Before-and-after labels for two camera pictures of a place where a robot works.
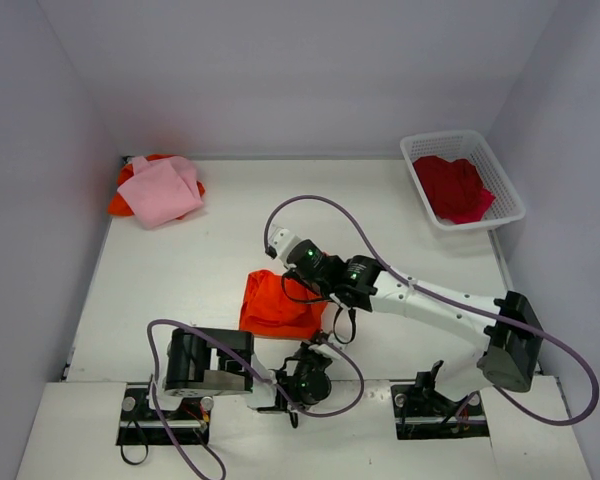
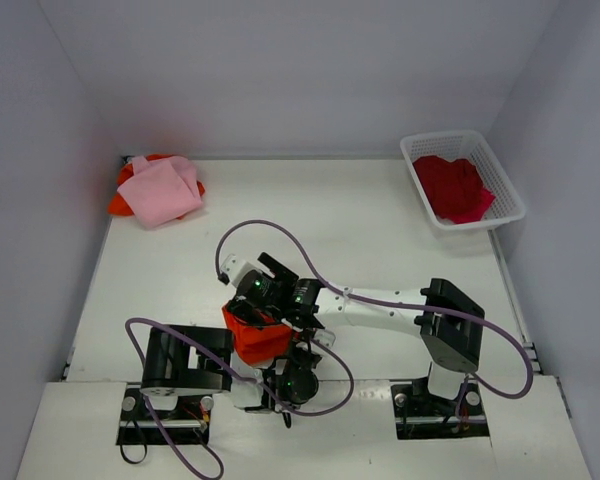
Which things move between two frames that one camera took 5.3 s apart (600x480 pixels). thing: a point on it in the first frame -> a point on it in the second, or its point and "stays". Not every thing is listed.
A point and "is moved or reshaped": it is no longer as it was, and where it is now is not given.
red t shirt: [455, 189] stays
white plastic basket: [469, 145] stays
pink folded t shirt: [162, 191] stays
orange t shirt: [279, 307] is moved or reshaped
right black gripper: [290, 272] -> [247, 307]
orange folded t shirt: [116, 205] stays
